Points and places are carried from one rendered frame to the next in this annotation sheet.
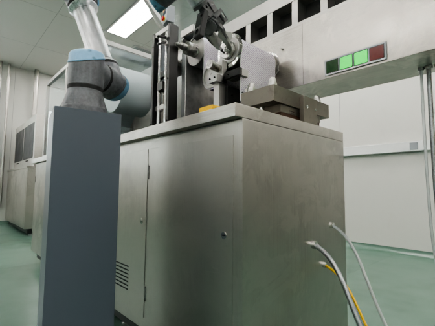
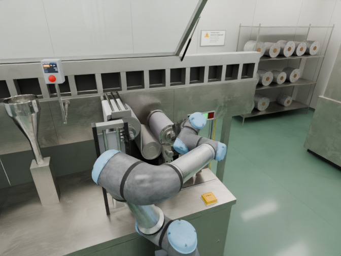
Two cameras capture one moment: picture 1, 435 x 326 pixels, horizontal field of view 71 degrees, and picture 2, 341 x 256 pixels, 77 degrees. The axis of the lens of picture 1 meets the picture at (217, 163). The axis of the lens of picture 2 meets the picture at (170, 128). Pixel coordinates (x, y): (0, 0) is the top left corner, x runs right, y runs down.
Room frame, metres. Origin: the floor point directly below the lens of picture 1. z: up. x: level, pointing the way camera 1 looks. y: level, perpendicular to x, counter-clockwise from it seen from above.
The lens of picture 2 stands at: (0.87, 1.02, 1.86)
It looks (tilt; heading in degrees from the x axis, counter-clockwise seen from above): 26 degrees down; 290
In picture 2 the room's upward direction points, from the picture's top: 1 degrees clockwise
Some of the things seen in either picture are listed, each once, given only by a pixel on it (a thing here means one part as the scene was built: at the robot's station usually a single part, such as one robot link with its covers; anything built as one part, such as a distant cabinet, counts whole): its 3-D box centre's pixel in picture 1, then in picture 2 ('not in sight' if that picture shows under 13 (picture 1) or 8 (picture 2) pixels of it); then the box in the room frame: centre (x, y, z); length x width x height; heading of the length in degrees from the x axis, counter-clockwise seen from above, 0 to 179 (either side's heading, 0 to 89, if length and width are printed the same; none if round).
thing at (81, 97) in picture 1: (85, 101); not in sight; (1.03, 0.46, 0.95); 0.15 x 0.15 x 0.10
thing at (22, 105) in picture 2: not in sight; (22, 104); (1.87, 0.36, 1.50); 0.14 x 0.14 x 0.06
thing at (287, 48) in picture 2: not in sight; (277, 73); (0.39, -3.98, 0.92); 1.83 x 0.53 x 1.85; 42
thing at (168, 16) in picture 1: (167, 15); (53, 71); (1.70, 0.30, 1.66); 0.07 x 0.07 x 0.10; 30
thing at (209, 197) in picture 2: (213, 111); (209, 197); (0.99, 0.02, 0.91); 0.07 x 0.07 x 0.02; 42
